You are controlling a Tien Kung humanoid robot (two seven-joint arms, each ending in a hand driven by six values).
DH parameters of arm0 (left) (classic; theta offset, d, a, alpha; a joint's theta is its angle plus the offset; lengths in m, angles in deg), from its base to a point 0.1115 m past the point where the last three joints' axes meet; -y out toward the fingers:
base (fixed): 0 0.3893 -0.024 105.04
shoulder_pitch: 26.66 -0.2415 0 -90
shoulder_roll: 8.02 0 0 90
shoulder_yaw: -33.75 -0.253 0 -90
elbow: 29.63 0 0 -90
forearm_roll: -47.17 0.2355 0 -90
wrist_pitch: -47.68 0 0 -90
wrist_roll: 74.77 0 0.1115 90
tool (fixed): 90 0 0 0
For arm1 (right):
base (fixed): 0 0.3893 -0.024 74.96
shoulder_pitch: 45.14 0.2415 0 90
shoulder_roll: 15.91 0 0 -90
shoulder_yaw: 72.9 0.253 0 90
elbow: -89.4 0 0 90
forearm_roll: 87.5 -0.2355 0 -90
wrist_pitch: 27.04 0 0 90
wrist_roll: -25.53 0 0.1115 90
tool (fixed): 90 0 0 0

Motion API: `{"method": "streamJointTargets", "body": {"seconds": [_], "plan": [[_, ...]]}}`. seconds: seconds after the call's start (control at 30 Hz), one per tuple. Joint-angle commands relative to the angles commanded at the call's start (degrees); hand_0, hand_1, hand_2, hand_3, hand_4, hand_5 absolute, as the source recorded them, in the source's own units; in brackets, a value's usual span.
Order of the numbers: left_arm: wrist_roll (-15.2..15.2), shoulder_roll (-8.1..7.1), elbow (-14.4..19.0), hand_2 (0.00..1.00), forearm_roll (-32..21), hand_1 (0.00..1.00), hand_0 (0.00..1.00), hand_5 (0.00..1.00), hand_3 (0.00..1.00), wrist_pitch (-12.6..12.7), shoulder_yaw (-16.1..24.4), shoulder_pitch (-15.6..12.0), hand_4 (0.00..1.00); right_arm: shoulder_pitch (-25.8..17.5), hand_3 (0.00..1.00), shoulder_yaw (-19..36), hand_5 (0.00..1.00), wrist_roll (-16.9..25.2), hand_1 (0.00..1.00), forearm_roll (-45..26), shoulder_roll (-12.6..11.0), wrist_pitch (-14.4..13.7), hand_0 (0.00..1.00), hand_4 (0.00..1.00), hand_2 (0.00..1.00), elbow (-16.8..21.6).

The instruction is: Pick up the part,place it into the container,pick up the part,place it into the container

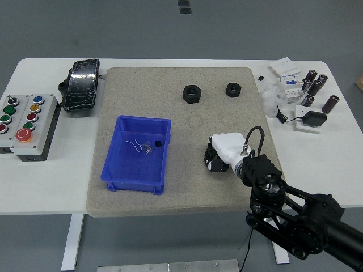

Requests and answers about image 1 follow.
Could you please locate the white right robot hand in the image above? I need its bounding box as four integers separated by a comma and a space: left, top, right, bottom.
203, 132, 246, 173

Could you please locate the small black hex nut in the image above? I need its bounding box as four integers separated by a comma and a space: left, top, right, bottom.
225, 82, 243, 98

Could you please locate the large black hex nut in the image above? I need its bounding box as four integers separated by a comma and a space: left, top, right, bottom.
181, 84, 204, 104

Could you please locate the blue plastic box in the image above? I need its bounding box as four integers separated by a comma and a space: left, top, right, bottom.
101, 114, 172, 196

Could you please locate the grey button box with emergency stop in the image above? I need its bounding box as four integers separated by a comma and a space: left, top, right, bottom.
10, 93, 62, 162

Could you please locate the grey button box with selector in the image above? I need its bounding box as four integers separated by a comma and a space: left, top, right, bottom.
0, 94, 31, 155

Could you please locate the crumpled clear plastic bag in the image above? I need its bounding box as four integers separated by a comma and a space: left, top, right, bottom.
260, 86, 288, 118

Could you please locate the grey-brown mat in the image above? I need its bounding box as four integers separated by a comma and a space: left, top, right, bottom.
86, 67, 286, 218

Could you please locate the white circuit breaker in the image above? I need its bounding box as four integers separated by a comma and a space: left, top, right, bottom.
276, 73, 304, 105

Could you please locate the black power adapter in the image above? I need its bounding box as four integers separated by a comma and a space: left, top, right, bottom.
302, 111, 327, 128

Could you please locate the flat white carton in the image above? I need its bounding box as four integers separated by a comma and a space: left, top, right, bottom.
269, 57, 302, 77

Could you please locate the white table leg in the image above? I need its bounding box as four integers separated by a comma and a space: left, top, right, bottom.
268, 240, 290, 264
61, 214, 85, 271

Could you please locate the black wrapped foot pedal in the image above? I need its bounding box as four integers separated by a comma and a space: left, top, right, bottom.
58, 58, 102, 113

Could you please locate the black adapter cord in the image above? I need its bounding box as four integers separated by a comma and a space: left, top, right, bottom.
275, 107, 306, 124

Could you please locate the thin white wire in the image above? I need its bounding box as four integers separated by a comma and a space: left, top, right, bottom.
125, 138, 143, 152

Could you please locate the thin black hanging cable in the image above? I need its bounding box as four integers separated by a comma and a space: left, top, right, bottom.
242, 226, 255, 272

